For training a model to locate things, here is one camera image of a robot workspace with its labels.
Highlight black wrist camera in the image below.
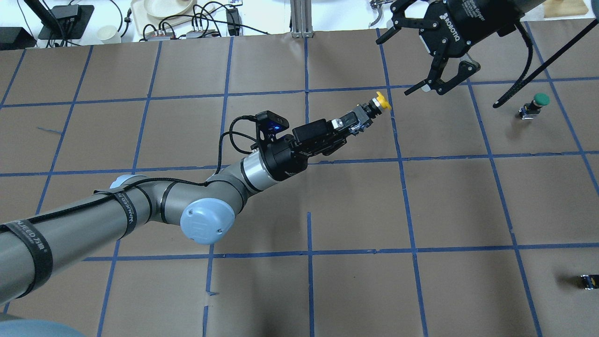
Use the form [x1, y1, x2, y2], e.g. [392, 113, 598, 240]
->
[255, 110, 289, 142]

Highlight green push button switch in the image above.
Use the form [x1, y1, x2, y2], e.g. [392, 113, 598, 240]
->
[516, 93, 550, 121]

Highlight small black switch block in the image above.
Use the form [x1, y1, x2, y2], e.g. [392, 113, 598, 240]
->
[579, 274, 599, 290]

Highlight black power adapter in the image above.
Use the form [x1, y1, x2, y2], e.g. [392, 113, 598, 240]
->
[226, 7, 241, 36]

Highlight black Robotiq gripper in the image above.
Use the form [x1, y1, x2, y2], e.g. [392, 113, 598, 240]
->
[376, 0, 522, 95]

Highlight aluminium frame post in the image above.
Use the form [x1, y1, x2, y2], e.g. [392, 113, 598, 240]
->
[290, 0, 314, 38]

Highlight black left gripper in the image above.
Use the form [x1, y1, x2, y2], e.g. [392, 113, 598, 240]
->
[260, 112, 363, 182]

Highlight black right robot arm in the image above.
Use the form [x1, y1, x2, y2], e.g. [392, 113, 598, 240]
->
[376, 0, 542, 58]

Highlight yellow push button switch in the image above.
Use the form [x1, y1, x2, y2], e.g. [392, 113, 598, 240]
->
[348, 90, 392, 136]

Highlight white paper cup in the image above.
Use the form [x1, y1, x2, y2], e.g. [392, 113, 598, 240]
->
[96, 25, 122, 44]

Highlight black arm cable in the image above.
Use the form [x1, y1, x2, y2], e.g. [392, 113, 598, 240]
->
[28, 115, 263, 223]

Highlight black box device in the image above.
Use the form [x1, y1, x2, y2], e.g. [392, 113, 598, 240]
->
[0, 26, 37, 51]

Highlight black cable right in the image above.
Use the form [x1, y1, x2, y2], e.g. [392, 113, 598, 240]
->
[492, 19, 599, 109]

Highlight beige tray with plate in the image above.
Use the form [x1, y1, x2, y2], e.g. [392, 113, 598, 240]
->
[130, 0, 198, 34]

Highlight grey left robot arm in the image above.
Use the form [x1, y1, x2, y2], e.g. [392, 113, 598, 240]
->
[1, 92, 392, 304]

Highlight black monitor stand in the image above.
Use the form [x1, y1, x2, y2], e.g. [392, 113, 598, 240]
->
[24, 0, 95, 41]

